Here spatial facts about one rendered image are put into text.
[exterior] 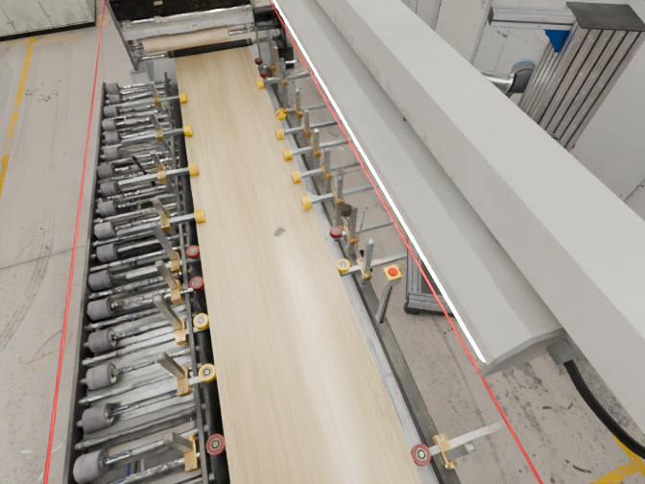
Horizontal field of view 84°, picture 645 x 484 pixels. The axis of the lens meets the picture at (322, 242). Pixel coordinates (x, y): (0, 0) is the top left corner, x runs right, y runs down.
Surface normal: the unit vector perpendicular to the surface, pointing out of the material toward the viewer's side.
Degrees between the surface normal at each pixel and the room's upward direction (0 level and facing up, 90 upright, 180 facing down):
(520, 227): 90
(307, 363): 0
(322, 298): 0
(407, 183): 61
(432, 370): 0
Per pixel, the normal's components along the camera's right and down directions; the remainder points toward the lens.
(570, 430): -0.01, -0.59
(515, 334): -0.84, -0.07
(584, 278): -0.95, 0.25
